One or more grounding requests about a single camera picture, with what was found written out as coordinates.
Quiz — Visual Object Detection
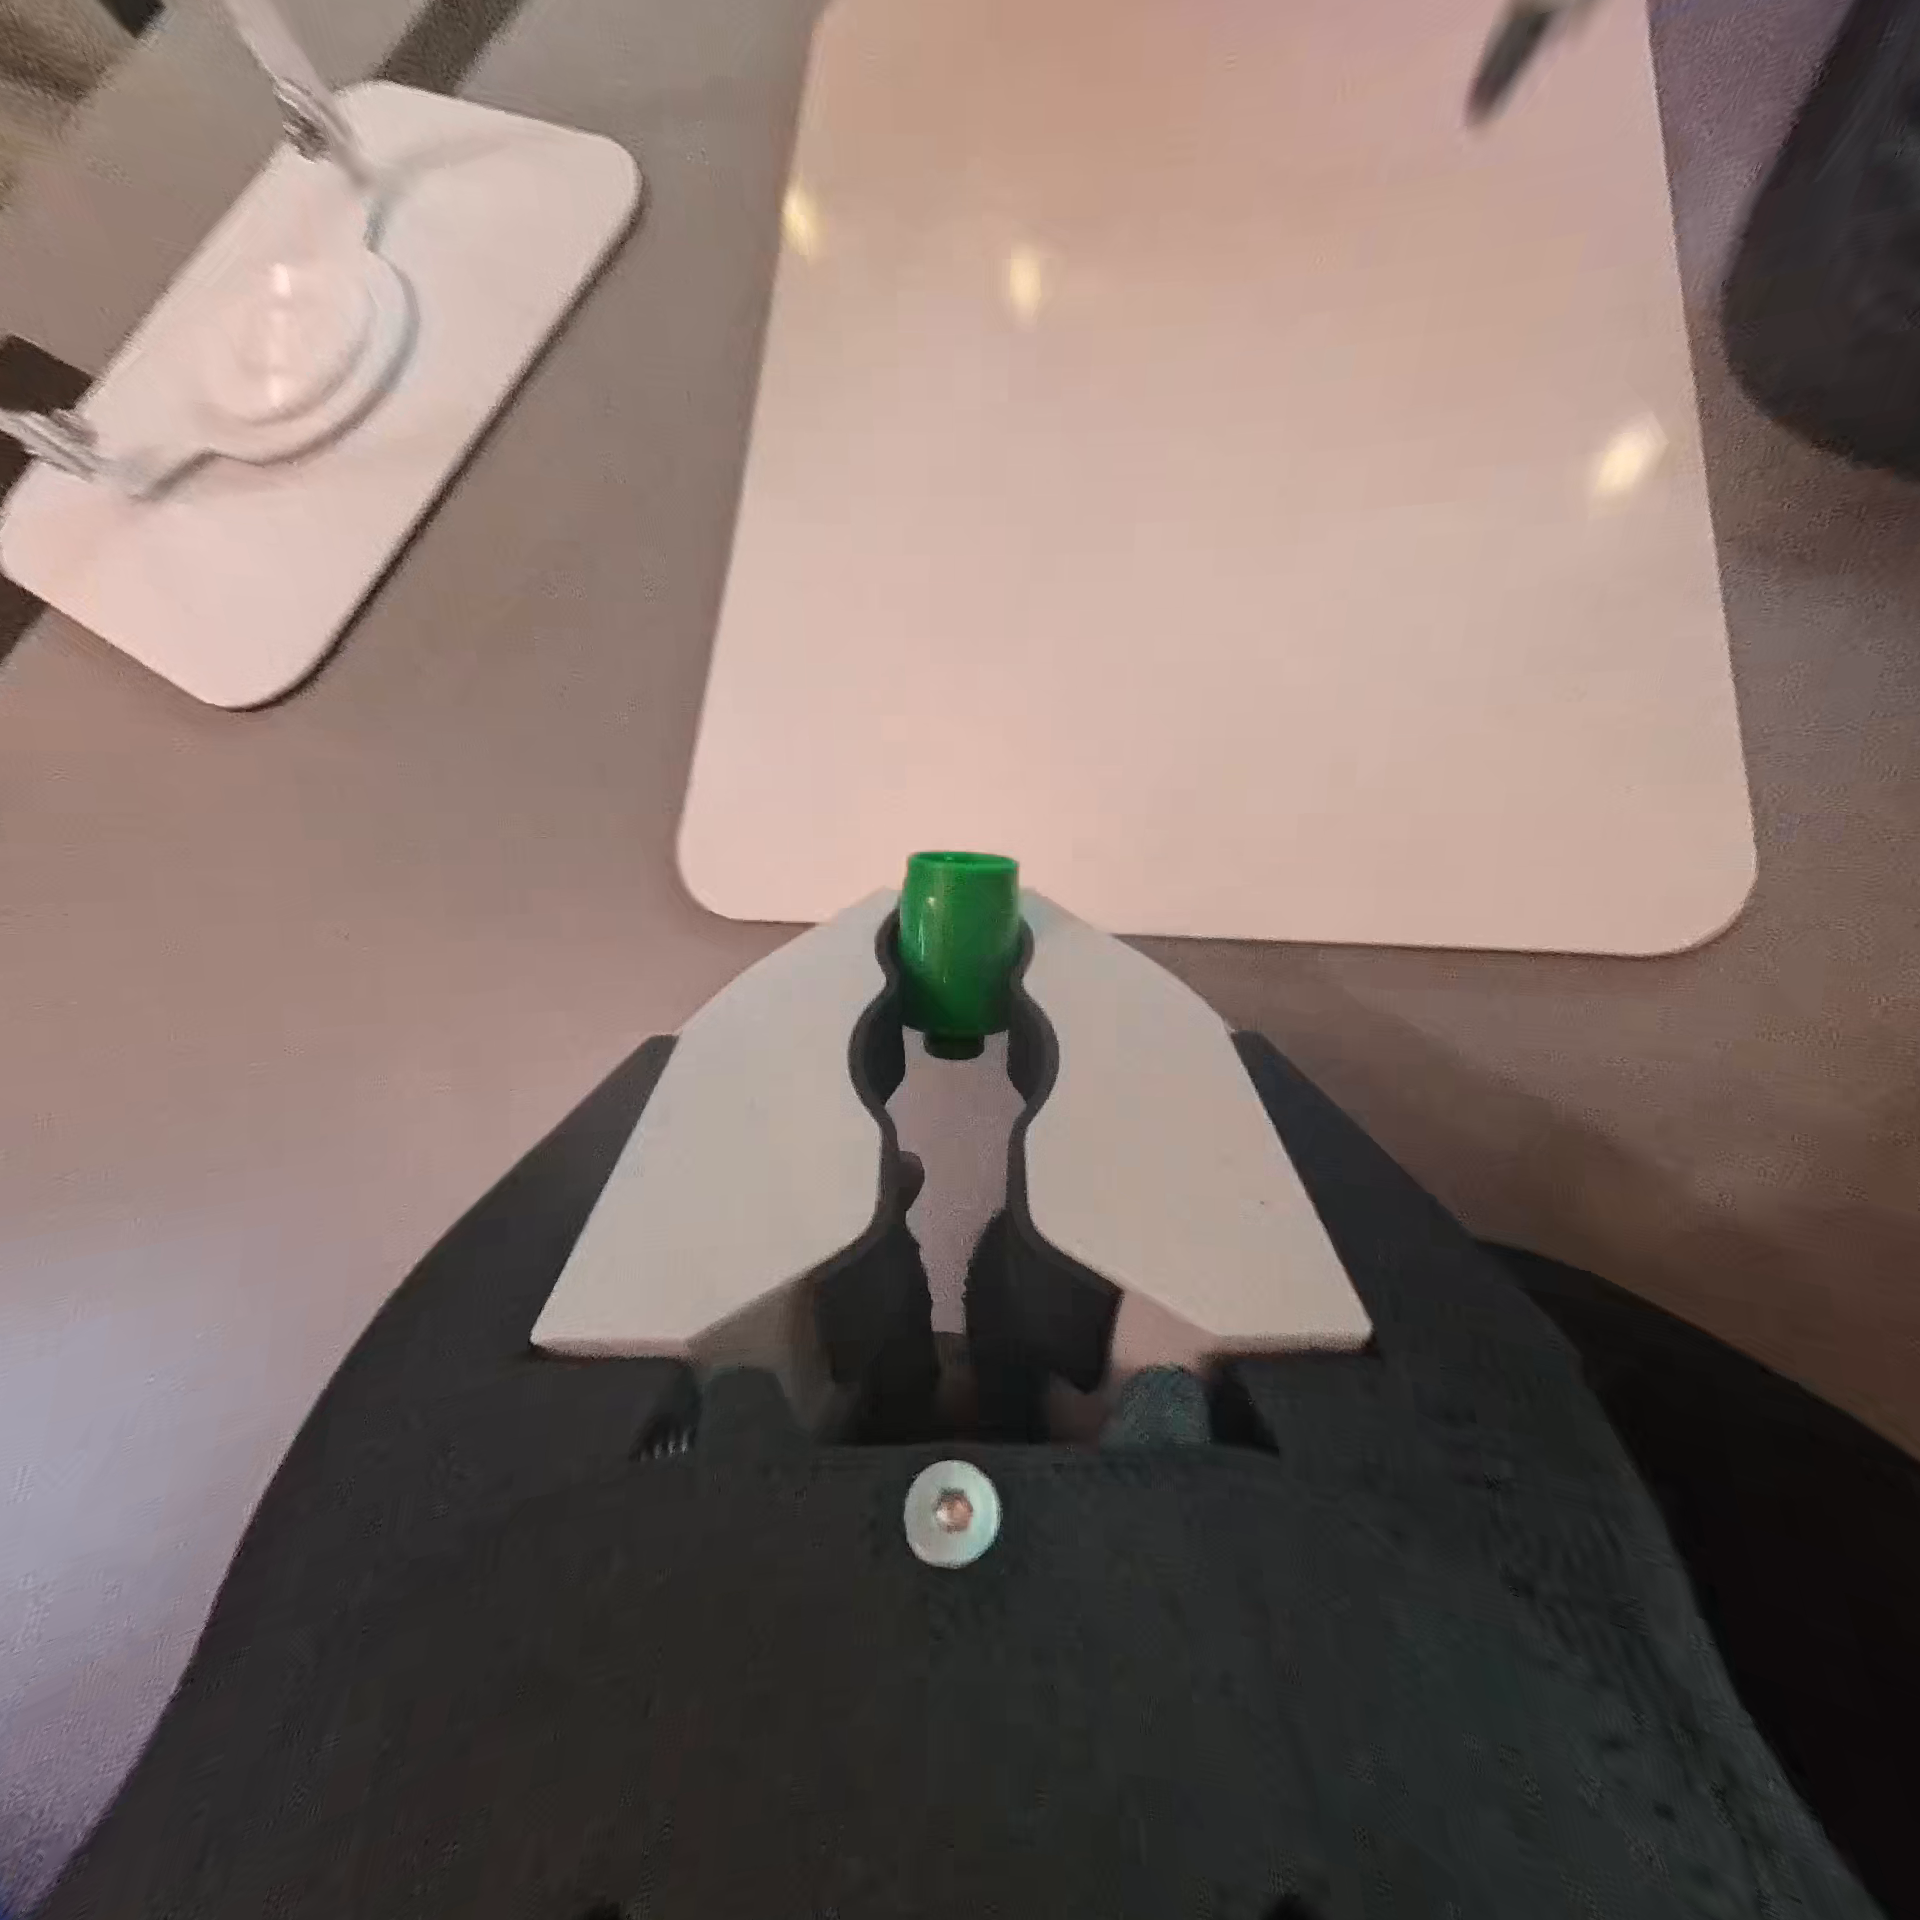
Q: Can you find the white table sign stand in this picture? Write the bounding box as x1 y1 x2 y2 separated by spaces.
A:
0 0 647 713

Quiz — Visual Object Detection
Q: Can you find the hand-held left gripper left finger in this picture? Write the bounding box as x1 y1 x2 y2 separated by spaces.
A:
533 891 956 1430

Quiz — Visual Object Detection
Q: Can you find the black knobbly rounded object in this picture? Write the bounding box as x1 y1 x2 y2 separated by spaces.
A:
1720 0 1920 473

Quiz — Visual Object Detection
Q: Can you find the green marker cap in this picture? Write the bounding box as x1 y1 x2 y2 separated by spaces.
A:
893 851 1027 1061

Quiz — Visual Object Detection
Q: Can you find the white whiteboard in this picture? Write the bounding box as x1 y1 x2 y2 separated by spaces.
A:
677 0 1759 960

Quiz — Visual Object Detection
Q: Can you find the green whiteboard marker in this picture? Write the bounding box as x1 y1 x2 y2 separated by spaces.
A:
1463 0 1598 127

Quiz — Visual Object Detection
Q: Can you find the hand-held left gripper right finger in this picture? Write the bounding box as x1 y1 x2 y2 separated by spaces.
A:
965 891 1376 1421

